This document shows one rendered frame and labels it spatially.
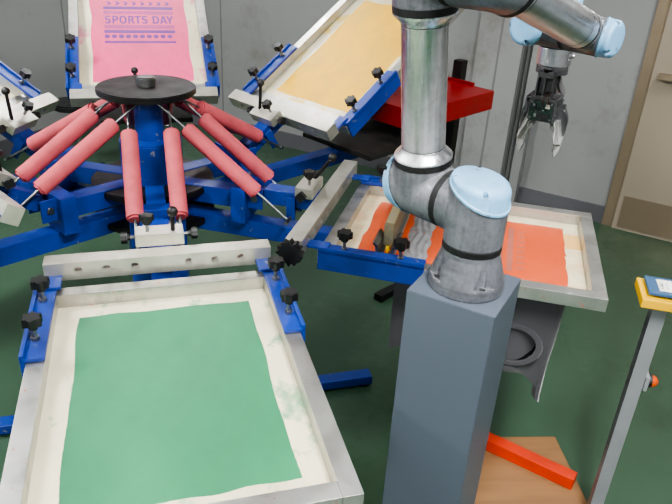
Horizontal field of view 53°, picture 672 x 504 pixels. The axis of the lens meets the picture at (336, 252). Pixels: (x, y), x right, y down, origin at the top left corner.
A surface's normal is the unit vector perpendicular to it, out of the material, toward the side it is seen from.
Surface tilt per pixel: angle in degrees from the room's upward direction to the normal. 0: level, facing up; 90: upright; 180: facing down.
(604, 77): 90
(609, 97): 90
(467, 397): 90
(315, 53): 32
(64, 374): 0
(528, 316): 91
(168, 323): 0
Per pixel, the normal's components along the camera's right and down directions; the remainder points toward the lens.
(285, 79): -0.33, -0.59
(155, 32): 0.18, -0.51
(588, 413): 0.05, -0.88
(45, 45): 0.87, 0.27
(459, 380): -0.49, 0.38
